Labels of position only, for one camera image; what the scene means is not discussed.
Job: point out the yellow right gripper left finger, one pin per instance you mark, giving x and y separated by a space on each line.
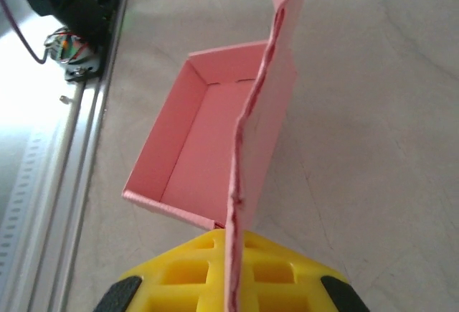
215 283

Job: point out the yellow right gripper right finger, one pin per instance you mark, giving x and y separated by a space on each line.
247 283

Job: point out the pink paper box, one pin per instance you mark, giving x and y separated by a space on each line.
201 129

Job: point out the long aluminium base rail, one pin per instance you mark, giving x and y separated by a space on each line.
79 147

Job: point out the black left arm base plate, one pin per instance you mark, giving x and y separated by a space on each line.
104 21

